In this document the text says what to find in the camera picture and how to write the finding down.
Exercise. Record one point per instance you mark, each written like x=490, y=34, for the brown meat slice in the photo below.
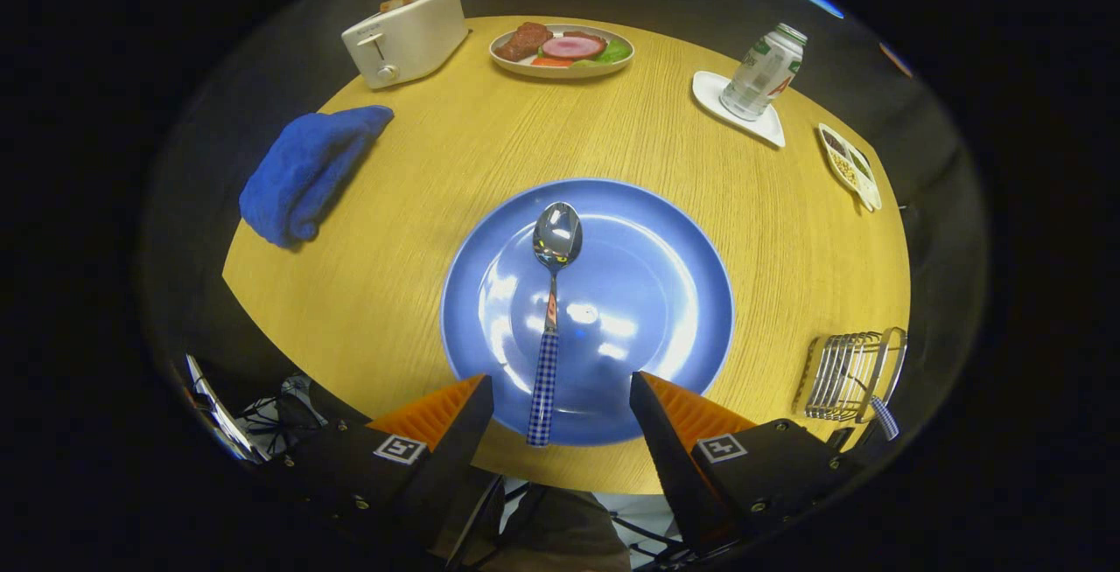
x=525, y=40
x=584, y=35

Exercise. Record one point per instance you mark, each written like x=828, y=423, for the blue folded cloth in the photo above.
x=306, y=170

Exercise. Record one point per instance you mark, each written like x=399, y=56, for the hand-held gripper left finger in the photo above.
x=455, y=467

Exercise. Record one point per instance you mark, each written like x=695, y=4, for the white toaster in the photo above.
x=411, y=38

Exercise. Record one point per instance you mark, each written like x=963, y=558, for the clear bottle with green cap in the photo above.
x=761, y=73

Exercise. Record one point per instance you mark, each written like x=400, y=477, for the white striped device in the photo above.
x=219, y=415

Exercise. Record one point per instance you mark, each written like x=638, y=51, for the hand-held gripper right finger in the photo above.
x=669, y=467

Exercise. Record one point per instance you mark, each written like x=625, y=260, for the pink ham slice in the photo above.
x=573, y=47

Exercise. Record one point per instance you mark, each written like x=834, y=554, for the orange carrot slice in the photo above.
x=549, y=62

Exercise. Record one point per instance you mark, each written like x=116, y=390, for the white divided bean dish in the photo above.
x=853, y=171

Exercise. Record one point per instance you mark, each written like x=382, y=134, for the white square coaster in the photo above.
x=709, y=91

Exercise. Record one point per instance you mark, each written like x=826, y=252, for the green lettuce leaf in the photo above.
x=617, y=52

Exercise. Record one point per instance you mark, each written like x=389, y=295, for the oval food plate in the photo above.
x=560, y=72

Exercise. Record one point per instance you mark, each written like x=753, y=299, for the blue round plate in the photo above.
x=647, y=292

